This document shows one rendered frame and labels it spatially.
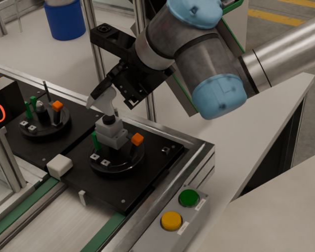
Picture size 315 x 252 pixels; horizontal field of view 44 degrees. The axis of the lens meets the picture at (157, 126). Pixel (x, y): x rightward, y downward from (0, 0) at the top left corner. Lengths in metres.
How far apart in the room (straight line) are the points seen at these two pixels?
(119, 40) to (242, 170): 0.52
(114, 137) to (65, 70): 0.73
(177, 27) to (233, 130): 0.65
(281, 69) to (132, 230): 0.43
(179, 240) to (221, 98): 0.36
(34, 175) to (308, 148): 1.78
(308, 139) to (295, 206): 1.53
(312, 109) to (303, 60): 2.07
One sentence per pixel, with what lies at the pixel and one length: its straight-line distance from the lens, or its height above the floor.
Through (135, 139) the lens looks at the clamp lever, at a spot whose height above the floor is 1.07.
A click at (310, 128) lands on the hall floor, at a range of 2.60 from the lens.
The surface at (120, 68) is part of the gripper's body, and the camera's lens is 0.72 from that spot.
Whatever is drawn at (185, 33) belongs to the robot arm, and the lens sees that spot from 0.57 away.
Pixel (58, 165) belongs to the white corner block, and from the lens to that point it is 0.95.
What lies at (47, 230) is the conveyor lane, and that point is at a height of 0.92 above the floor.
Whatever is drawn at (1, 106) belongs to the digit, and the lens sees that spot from 0.79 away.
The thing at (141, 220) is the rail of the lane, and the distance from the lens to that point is 0.85.
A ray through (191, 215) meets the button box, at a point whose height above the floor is 0.96.
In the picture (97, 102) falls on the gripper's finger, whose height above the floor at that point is 1.18.
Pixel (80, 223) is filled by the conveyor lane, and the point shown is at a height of 0.92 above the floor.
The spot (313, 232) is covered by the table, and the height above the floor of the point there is 0.86.
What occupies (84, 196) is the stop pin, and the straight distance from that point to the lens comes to 0.91.
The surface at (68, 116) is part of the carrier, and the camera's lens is 1.09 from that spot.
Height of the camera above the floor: 1.63
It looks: 39 degrees down
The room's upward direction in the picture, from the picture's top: 6 degrees counter-clockwise
